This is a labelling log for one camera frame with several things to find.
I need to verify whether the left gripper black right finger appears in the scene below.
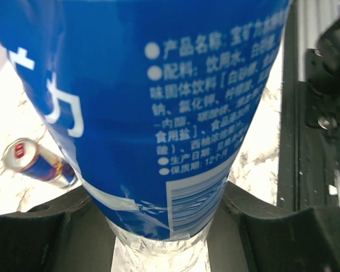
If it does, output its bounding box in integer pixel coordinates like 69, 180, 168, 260
207, 182, 340, 272

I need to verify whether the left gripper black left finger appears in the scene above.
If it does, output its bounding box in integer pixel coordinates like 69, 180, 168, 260
0, 186, 116, 271

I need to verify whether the blue label plastic bottle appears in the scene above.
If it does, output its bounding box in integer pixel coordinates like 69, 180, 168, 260
0, 1, 291, 271

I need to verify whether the right blue energy drink can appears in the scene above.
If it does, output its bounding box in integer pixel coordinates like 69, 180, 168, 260
2, 138, 78, 189

